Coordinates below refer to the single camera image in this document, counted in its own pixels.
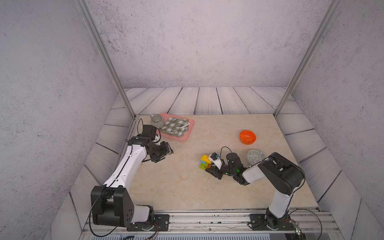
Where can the yellow lego brick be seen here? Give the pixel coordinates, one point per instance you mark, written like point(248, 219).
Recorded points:
point(205, 158)

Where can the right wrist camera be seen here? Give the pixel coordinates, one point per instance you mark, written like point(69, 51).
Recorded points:
point(216, 160)

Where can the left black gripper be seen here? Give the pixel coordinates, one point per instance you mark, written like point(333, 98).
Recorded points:
point(166, 149)

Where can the metal frame post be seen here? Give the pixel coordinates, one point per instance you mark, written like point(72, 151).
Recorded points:
point(319, 33)
point(92, 28)

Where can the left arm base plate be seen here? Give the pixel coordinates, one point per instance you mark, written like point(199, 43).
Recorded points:
point(155, 223)

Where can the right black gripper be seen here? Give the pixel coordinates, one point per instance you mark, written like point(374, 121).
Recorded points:
point(216, 171)

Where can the left metal frame post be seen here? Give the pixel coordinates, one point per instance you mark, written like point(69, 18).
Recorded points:
point(92, 28)

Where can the pink tray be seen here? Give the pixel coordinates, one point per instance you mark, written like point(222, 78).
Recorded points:
point(187, 133)

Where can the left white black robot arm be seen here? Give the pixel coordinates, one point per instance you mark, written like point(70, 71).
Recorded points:
point(111, 202)

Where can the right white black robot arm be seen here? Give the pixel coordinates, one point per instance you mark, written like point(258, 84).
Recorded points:
point(284, 175)

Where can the grey ribbed cup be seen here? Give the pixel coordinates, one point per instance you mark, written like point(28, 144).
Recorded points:
point(157, 121)

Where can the orange plastic bowl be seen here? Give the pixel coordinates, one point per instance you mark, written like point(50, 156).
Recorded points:
point(247, 137)

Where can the aluminium mounting rail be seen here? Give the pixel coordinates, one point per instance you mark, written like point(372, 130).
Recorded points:
point(310, 224)

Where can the green checked cloth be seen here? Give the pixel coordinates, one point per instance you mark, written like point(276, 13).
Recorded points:
point(172, 127)

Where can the green patterned ceramic bowl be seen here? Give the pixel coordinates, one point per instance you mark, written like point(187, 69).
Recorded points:
point(254, 156)

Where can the right metal frame post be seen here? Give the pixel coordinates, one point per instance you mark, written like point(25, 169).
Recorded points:
point(319, 33)

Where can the long green lego brick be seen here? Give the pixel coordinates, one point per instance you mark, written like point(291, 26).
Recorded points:
point(203, 167)

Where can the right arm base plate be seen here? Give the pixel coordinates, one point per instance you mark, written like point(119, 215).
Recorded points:
point(259, 222)

